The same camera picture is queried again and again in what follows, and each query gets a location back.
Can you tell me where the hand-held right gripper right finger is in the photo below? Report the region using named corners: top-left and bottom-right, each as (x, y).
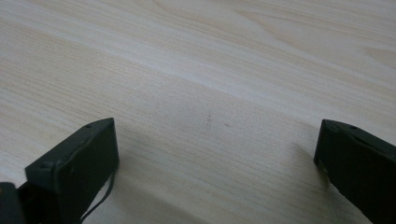
top-left (313, 119), bottom-right (396, 224)

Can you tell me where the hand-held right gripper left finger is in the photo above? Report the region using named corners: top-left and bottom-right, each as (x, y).
top-left (18, 117), bottom-right (120, 224)

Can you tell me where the thin black cable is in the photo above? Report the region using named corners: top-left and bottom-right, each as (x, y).
top-left (79, 170), bottom-right (117, 224)

